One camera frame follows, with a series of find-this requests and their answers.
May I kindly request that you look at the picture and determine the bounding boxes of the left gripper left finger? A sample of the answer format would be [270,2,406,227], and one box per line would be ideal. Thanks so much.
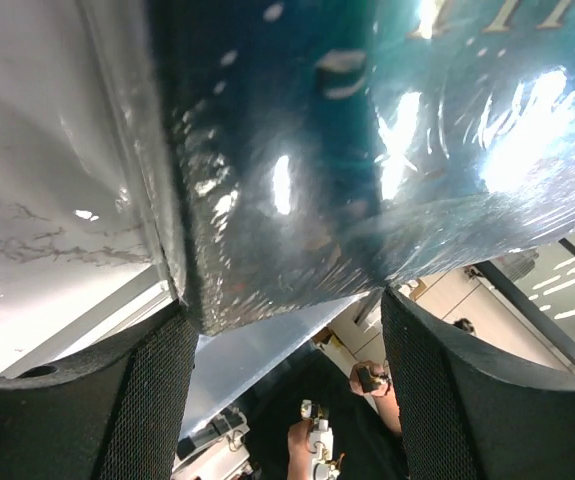
[0,304,198,479]

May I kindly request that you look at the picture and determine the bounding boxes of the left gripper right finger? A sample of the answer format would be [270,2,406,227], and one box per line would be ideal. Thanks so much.
[381,289,575,479]

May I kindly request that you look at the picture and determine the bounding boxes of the blue ocean cover book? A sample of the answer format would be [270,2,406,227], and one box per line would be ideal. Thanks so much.
[76,0,575,336]

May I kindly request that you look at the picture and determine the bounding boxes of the operator hand with controller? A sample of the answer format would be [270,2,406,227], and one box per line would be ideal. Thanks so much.
[349,361,392,398]

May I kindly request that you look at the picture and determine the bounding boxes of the second operator hand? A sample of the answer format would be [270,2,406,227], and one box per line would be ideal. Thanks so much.
[287,420,311,480]

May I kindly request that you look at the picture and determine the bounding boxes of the aluminium mounting rail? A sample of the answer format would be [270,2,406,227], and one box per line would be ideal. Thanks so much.
[0,266,175,378]

